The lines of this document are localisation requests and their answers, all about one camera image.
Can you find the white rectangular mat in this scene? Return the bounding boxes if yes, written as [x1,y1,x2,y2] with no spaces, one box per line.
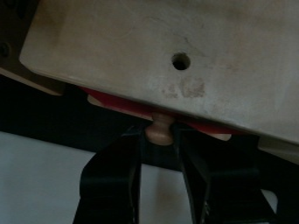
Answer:
[0,130,280,224]

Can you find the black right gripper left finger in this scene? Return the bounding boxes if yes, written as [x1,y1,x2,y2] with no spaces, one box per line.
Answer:
[71,124,148,224]

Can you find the red-fronted drawer with wooden knob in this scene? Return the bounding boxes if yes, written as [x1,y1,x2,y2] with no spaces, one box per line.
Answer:
[78,85,244,146]

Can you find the light wooden toy cabinet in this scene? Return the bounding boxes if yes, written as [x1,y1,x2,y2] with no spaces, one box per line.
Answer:
[0,0,67,97]

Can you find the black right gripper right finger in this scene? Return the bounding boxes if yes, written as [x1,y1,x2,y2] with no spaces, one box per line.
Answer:
[172,122,276,224]

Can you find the light wooden drawer cabinet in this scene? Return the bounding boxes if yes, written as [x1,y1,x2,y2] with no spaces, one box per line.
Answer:
[19,0,299,165]

